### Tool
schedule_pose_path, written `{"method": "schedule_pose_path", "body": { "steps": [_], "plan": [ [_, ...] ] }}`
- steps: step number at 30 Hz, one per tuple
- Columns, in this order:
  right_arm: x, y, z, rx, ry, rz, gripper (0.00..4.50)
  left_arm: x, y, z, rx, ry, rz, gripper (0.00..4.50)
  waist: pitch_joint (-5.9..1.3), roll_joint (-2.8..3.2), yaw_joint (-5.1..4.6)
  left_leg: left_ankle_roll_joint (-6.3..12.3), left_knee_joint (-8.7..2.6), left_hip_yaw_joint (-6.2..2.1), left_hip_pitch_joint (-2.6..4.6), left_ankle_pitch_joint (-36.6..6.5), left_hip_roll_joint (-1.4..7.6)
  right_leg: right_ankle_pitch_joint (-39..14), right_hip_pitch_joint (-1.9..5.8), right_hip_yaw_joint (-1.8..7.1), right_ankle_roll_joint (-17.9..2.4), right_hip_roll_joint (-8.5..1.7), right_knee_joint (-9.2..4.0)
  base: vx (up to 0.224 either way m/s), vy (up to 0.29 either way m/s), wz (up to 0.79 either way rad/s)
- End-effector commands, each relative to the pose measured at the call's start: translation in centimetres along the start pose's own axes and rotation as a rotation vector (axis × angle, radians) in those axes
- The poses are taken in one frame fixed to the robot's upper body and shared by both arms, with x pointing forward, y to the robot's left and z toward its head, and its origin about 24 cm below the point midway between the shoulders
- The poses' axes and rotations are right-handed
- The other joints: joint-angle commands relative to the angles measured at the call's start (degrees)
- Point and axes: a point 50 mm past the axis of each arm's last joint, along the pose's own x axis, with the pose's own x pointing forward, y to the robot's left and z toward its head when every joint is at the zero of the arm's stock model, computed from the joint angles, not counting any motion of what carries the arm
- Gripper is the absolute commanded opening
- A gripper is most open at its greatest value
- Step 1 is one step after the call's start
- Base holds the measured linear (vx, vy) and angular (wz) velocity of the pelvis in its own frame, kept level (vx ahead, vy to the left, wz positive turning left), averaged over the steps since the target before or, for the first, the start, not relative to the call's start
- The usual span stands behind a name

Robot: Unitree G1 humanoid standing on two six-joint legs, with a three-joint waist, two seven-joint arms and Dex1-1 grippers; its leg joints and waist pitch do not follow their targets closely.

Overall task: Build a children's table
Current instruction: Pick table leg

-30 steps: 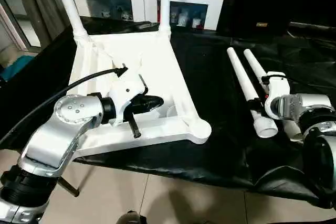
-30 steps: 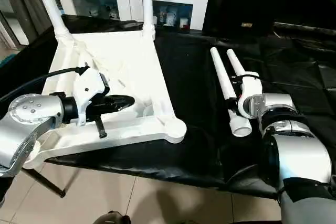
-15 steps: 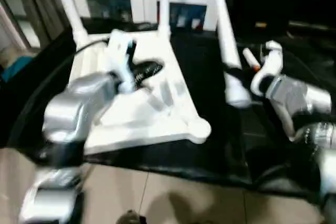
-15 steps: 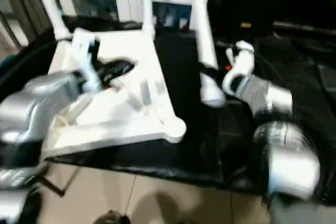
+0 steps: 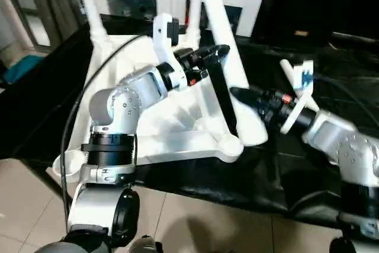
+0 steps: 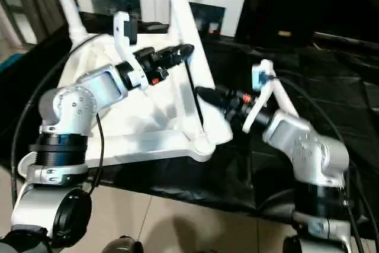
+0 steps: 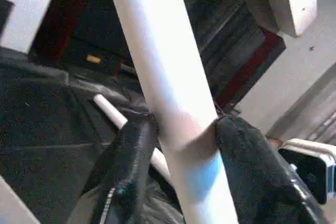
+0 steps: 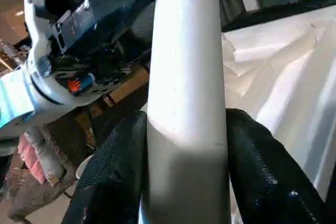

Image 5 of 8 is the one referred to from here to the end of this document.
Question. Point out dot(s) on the white plastic table leg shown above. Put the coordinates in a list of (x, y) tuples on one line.
[(251, 125), (89, 4), (286, 69), (195, 19)]

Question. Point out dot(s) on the white plastic table top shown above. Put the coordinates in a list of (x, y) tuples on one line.
[(165, 146)]

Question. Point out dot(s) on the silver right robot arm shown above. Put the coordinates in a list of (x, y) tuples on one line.
[(340, 140)]

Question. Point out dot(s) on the black work mat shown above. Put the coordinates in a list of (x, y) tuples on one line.
[(237, 182)]

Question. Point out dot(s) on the grey curtain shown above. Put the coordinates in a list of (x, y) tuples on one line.
[(53, 4)]

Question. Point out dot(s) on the teal blue box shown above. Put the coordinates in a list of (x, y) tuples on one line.
[(20, 69)]

